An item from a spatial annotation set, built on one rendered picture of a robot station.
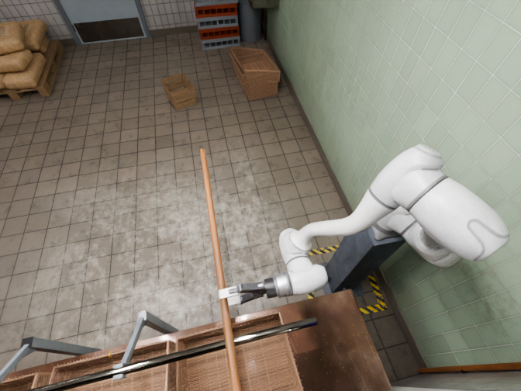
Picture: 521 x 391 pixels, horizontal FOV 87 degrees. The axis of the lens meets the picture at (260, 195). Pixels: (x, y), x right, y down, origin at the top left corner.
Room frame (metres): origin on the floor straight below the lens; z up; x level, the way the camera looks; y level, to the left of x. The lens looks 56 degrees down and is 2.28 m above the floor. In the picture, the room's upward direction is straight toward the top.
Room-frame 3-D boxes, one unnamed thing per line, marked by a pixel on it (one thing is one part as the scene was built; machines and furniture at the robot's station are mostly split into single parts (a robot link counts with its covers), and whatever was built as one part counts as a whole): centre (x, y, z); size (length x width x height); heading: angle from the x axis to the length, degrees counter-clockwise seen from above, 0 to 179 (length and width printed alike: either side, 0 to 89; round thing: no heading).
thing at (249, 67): (3.32, 0.08, 0.32); 0.56 x 0.49 x 0.28; 21
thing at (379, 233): (0.70, -0.66, 1.03); 0.22 x 0.18 x 0.06; 11
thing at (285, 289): (0.30, -0.09, 1.19); 0.09 x 0.06 x 0.09; 13
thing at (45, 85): (3.60, 3.33, 0.07); 1.20 x 0.80 x 0.14; 13
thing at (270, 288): (0.29, -0.01, 1.19); 0.09 x 0.07 x 0.08; 103
